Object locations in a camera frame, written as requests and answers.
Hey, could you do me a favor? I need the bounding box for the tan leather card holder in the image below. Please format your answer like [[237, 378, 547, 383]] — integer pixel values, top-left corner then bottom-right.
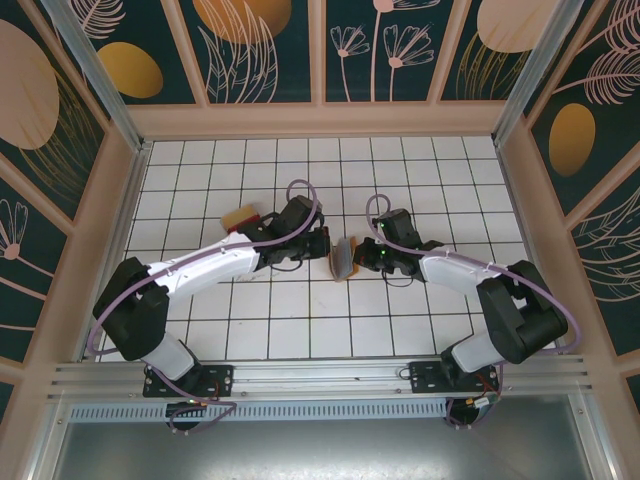
[[328, 237, 362, 284]]

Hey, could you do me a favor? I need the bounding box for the red and tan block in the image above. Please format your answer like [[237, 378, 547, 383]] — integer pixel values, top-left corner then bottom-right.
[[221, 202, 260, 230]]

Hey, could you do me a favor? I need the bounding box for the green circuit board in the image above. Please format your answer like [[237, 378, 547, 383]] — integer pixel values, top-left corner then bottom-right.
[[469, 395, 503, 419]]

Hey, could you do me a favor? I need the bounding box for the grey metal sheet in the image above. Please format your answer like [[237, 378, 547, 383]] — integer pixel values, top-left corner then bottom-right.
[[49, 417, 601, 480]]

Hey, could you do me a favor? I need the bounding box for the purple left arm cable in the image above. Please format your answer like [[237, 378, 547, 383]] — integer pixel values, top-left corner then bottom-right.
[[88, 179, 322, 436]]

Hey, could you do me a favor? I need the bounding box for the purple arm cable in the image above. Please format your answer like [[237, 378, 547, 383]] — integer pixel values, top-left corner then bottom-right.
[[366, 194, 579, 431], [88, 179, 322, 436]]

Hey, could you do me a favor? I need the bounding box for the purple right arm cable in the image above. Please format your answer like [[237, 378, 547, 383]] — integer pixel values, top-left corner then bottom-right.
[[366, 194, 579, 431]]

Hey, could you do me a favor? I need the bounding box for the aluminium mounting rail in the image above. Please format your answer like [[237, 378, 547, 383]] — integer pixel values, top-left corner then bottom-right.
[[47, 353, 594, 401]]

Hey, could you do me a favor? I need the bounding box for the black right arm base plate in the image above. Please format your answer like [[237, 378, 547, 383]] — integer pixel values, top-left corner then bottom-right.
[[408, 358, 501, 396]]

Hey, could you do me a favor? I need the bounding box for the aluminium side rail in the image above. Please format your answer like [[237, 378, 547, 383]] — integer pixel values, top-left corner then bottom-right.
[[494, 142, 564, 354]]

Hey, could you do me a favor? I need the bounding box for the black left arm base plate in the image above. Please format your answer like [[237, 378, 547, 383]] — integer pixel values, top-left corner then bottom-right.
[[143, 363, 236, 399]]

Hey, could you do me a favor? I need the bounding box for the slotted grey cable duct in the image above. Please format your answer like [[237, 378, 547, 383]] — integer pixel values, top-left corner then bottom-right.
[[67, 397, 451, 422]]

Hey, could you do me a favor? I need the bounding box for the aluminium corner post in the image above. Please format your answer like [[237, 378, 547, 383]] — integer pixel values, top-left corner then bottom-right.
[[39, 0, 153, 154], [492, 0, 601, 146]]

